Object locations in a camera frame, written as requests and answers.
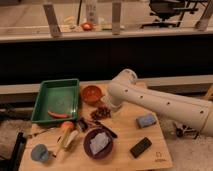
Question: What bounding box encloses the dark purple grape bunch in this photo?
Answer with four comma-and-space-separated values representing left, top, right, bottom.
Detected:
90, 107, 111, 120

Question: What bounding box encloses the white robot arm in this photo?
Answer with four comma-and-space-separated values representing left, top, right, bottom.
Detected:
106, 69, 213, 137

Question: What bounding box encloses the green plastic tray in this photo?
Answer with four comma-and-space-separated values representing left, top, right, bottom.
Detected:
31, 79, 79, 125

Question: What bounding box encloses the orange bowl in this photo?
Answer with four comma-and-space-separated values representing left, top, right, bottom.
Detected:
81, 85, 103, 105

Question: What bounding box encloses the black knife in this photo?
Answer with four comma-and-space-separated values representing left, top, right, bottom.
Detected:
87, 120, 118, 138

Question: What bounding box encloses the small black cylinder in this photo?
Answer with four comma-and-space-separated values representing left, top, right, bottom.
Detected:
77, 120, 88, 132

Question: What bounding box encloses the red chili pepper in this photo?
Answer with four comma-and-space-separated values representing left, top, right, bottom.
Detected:
48, 111, 69, 119

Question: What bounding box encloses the blue sponge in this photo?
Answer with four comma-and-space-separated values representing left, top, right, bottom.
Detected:
136, 114, 156, 128

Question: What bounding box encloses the white crumpled cloth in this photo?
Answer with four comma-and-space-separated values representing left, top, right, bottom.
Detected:
90, 132, 110, 155

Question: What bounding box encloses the red fruit on shelf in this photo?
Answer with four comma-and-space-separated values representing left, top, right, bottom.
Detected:
81, 22, 94, 31

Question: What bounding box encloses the purple bowl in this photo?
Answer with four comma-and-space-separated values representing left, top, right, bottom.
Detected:
83, 129, 113, 159

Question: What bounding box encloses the black rectangular block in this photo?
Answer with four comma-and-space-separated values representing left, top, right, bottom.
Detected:
130, 137, 152, 158

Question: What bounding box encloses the black office chair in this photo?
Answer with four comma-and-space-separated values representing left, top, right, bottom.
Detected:
141, 0, 198, 29

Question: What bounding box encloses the black chair at left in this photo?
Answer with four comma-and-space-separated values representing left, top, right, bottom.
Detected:
7, 132, 26, 171

